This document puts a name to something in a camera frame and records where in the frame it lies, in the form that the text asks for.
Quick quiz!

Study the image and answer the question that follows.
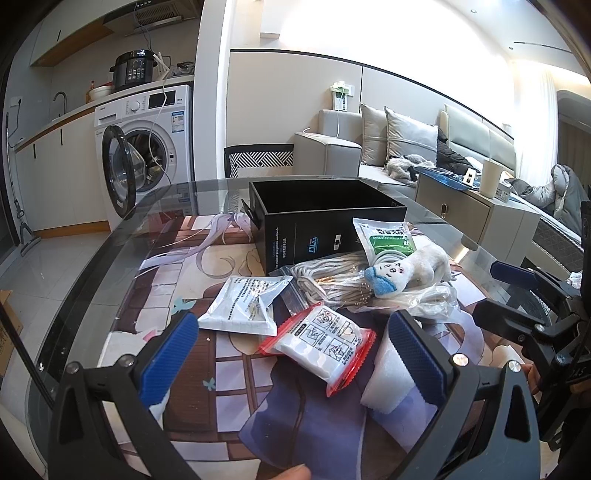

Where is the bagged cream cable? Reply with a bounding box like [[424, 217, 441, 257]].
[[392, 283, 459, 322]]

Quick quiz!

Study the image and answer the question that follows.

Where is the white foam piece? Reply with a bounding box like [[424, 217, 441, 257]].
[[361, 334, 415, 414]]

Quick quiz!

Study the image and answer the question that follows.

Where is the green white packet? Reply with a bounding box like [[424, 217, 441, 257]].
[[353, 218, 417, 266]]

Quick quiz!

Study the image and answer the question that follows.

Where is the bagged white braided rope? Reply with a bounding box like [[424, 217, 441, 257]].
[[270, 250, 385, 308]]

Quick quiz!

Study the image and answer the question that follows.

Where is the red-edged white packet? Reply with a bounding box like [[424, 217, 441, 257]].
[[257, 303, 377, 397]]

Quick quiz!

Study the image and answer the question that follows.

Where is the silver foil pouch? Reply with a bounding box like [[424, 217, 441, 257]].
[[197, 275, 294, 337]]

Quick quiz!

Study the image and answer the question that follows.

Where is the black storage box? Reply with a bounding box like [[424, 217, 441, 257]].
[[245, 178, 407, 273]]

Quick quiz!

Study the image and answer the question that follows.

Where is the person's right hand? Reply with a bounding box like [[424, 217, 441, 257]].
[[522, 364, 541, 395]]

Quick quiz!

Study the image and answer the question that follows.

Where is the person's left hand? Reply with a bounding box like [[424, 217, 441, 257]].
[[270, 464, 311, 480]]

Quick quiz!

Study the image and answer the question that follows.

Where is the beige drawer cabinet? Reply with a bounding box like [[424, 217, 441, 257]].
[[416, 175, 540, 266]]

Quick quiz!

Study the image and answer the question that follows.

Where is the cardboard box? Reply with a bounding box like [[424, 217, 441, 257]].
[[0, 289, 24, 377]]

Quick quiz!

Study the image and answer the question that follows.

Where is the cream paper roll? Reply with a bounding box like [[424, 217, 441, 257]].
[[479, 159, 504, 199]]

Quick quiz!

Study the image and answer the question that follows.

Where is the anime printed desk mat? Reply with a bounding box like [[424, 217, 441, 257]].
[[98, 211, 509, 480]]

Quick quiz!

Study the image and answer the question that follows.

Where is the black jacket on sofa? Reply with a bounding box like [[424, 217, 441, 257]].
[[437, 127, 478, 175]]

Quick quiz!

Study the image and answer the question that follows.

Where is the grey fuzzy blanket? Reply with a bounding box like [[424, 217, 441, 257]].
[[385, 154, 436, 184]]

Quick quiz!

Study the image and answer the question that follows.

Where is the mop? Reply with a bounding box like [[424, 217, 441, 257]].
[[5, 113, 41, 257]]

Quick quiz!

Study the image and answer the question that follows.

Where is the grey cushion right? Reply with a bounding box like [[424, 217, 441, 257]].
[[384, 107, 438, 163]]

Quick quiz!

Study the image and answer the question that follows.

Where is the grey cushion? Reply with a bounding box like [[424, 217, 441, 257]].
[[361, 104, 388, 167], [384, 107, 438, 163]]

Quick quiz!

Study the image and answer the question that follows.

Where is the grey cushion left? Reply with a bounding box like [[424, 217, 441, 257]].
[[361, 104, 388, 167]]

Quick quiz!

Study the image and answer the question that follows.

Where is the beige sofa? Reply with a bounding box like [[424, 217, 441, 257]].
[[294, 104, 517, 196]]

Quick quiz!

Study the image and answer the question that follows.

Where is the white washing machine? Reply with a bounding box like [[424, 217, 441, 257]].
[[94, 84, 194, 230]]

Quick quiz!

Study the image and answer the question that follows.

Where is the black patterned chair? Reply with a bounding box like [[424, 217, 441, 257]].
[[223, 144, 294, 178]]

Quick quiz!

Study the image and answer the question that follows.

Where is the white bowl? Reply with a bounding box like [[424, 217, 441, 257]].
[[88, 84, 114, 101]]

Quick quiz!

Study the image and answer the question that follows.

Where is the kitchen faucet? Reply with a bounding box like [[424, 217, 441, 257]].
[[50, 91, 68, 121]]

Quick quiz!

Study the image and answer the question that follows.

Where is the black pressure cooker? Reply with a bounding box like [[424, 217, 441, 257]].
[[109, 49, 157, 92]]

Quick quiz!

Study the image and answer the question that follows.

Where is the range hood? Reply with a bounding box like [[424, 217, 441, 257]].
[[103, 0, 204, 36]]

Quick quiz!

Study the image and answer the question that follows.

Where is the white wall phone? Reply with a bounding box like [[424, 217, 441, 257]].
[[329, 80, 353, 112]]

